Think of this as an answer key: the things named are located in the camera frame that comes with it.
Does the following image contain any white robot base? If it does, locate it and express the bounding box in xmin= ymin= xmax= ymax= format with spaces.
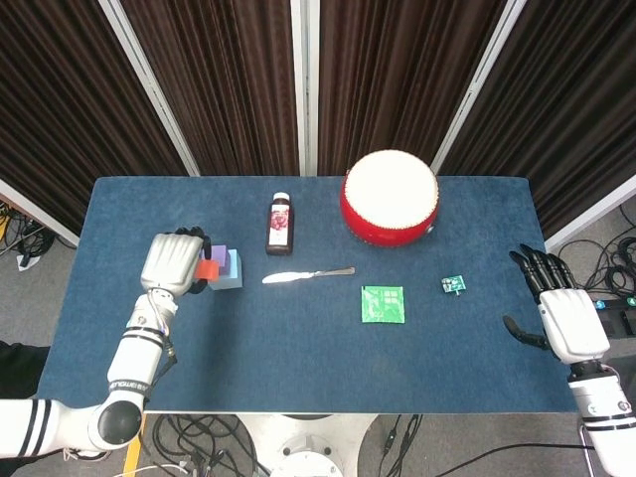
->
xmin=238 ymin=412 xmax=379 ymax=477

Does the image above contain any small orange cube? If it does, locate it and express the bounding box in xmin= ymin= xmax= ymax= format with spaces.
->
xmin=194 ymin=257 xmax=221 ymax=284

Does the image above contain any light blue cube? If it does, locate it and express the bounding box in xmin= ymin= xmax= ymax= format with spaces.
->
xmin=208 ymin=247 xmax=245 ymax=291

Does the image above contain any black floor cable tangle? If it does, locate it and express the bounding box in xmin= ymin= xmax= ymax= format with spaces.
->
xmin=150 ymin=413 xmax=272 ymax=477
xmin=0 ymin=198 xmax=57 ymax=269
xmin=556 ymin=206 xmax=636 ymax=300

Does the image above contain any brown fabric partition panel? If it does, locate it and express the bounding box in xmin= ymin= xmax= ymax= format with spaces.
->
xmin=431 ymin=0 xmax=636 ymax=252
xmin=305 ymin=0 xmax=528 ymax=175
xmin=98 ymin=0 xmax=307 ymax=178
xmin=0 ymin=0 xmax=200 ymax=247

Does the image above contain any blue table cloth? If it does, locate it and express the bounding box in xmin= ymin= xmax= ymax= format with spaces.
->
xmin=33 ymin=176 xmax=592 ymax=414

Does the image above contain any green sachet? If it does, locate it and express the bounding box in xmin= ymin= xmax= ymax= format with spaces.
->
xmin=360 ymin=284 xmax=406 ymax=325

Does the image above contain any silver table knife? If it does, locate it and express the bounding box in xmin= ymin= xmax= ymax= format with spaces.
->
xmin=261 ymin=265 xmax=357 ymax=286

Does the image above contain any black trouser leg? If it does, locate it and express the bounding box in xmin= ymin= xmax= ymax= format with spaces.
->
xmin=0 ymin=340 xmax=51 ymax=399

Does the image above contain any small green circuit board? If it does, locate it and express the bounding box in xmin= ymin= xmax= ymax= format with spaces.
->
xmin=440 ymin=274 xmax=468 ymax=297

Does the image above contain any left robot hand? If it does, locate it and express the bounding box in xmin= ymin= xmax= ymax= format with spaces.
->
xmin=139 ymin=226 xmax=215 ymax=297

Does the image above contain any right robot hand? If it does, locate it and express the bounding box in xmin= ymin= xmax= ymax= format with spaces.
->
xmin=502 ymin=242 xmax=611 ymax=367

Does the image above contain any red drum white skin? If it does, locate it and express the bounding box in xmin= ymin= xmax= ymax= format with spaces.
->
xmin=339 ymin=150 xmax=441 ymax=248

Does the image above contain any brown medicine bottle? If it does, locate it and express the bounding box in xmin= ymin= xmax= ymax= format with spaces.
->
xmin=264 ymin=192 xmax=295 ymax=256

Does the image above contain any purple cube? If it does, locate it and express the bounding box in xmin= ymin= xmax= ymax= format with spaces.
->
xmin=201 ymin=243 xmax=231 ymax=278

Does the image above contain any black cable inline switch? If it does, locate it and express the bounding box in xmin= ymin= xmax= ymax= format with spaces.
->
xmin=381 ymin=413 xmax=424 ymax=464

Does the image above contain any black power strip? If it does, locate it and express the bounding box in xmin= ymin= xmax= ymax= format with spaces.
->
xmin=593 ymin=296 xmax=636 ymax=314

